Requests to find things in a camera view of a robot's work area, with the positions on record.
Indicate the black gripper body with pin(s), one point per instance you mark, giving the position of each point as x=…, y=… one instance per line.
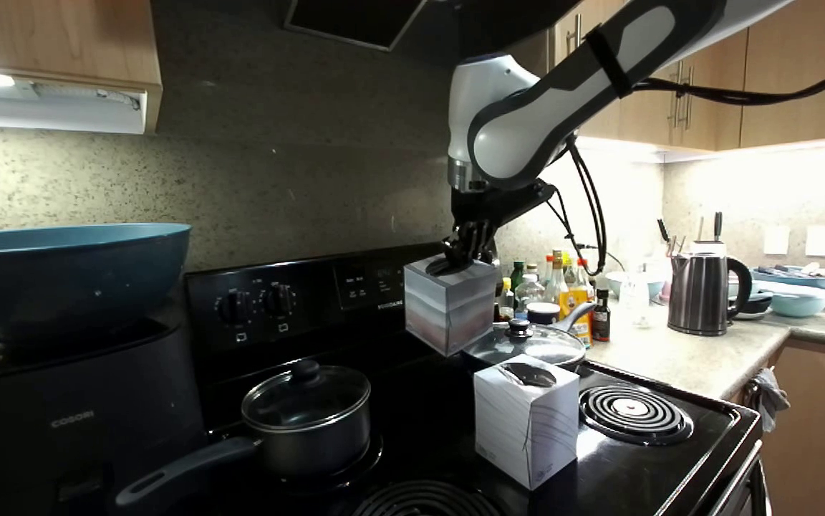
x=479, y=215

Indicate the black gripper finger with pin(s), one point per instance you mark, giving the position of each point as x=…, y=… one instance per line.
x=453, y=257
x=485, y=247

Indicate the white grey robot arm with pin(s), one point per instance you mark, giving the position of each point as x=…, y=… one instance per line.
x=545, y=103

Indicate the black electric stove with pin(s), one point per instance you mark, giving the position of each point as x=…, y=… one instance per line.
x=413, y=419

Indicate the black stove knob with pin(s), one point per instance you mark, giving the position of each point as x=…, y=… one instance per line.
x=233, y=307
x=277, y=300

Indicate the white tissue box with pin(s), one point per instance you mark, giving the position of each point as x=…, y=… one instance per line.
x=528, y=431

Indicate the silver metal pan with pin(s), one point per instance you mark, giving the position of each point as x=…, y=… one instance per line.
x=545, y=344

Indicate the small black bottle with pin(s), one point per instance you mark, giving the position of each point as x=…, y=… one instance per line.
x=600, y=317

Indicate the glass saucepan lid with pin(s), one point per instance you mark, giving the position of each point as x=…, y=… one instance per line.
x=307, y=397

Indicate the black steel electric kettle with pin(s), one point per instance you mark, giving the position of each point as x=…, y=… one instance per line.
x=703, y=290

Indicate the black coil burner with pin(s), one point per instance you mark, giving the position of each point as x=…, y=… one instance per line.
x=423, y=499
x=635, y=413

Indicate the steel range hood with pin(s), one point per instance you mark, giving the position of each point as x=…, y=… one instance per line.
x=357, y=17

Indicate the black saucepan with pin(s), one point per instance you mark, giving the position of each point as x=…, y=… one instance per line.
x=307, y=447

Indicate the hanging dish towel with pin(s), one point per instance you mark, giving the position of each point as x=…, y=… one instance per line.
x=769, y=394

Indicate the teal bowl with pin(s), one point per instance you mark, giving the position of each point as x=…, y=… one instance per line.
x=801, y=301

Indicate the wooden base cabinet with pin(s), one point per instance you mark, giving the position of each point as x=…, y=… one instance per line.
x=823, y=431

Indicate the dark blue bowl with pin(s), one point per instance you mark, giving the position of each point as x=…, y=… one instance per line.
x=60, y=275

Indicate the black countertop appliance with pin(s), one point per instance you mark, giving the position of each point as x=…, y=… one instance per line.
x=70, y=419

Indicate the under-cabinet light fixture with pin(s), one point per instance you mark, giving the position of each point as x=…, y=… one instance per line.
x=51, y=103

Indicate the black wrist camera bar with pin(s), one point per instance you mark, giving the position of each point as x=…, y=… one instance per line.
x=528, y=195

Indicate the wooden wall cabinet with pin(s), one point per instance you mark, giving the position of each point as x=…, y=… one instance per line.
x=717, y=120
x=51, y=37

